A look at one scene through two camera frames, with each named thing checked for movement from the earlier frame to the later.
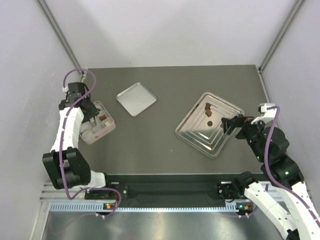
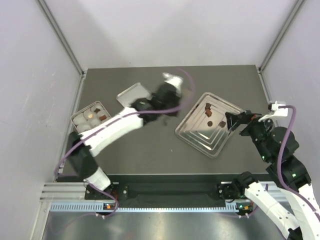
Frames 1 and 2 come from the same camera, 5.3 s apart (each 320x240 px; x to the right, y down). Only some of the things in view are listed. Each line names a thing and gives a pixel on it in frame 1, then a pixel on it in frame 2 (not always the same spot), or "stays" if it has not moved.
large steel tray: x=202 y=127 stays
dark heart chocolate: x=208 y=106 stays
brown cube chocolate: x=208 y=112 stays
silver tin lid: x=136 y=98 stays
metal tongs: x=93 y=120 → x=176 y=82
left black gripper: x=93 y=112 → x=176 y=101
